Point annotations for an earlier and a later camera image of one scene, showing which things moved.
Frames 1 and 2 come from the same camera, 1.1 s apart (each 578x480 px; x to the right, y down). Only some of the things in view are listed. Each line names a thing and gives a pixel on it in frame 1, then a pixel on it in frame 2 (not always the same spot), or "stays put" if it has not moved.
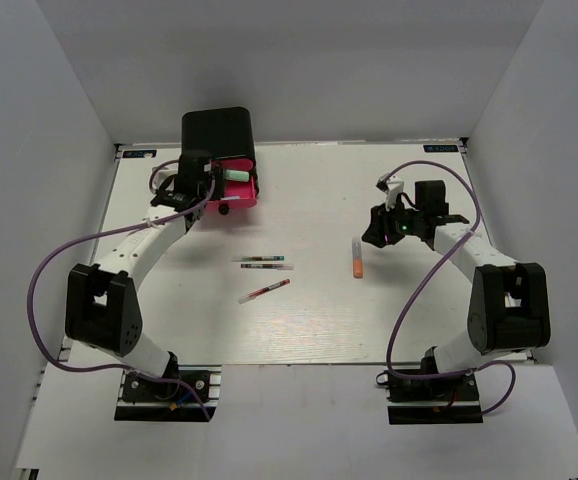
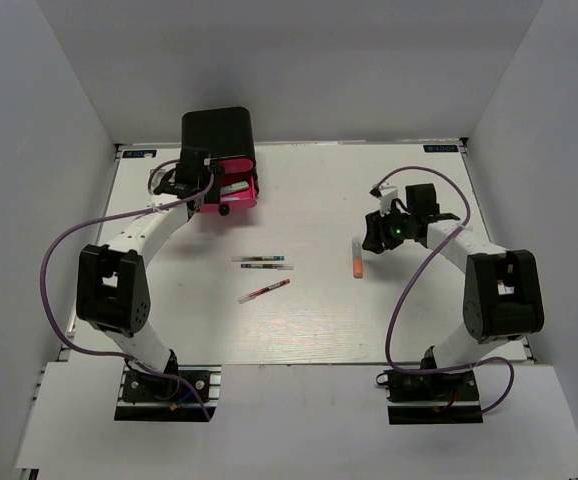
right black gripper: (381, 225) stays put
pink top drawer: (238, 164) stays put
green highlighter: (236, 175) -> (236, 186)
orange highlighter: (357, 258) stays put
